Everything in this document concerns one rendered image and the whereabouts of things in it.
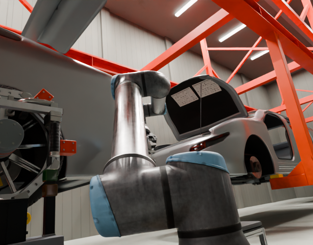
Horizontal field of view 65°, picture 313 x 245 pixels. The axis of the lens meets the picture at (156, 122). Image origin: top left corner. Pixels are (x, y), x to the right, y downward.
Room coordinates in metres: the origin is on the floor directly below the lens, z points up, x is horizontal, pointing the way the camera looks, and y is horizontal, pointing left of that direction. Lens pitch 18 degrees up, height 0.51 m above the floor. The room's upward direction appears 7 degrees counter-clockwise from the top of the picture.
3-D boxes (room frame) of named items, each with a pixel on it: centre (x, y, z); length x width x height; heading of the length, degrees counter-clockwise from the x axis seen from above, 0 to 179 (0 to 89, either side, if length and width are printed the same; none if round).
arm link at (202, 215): (0.64, -0.08, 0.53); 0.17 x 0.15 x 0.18; 91
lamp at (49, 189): (0.84, 0.38, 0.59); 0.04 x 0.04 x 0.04; 43
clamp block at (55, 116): (1.05, 0.47, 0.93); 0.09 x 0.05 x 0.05; 43
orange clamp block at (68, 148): (1.30, 0.50, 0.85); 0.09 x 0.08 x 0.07; 133
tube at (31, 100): (1.06, 0.58, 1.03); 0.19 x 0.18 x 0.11; 43
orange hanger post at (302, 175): (3.73, -1.91, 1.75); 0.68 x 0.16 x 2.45; 43
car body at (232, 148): (5.28, -1.95, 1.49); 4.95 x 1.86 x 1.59; 133
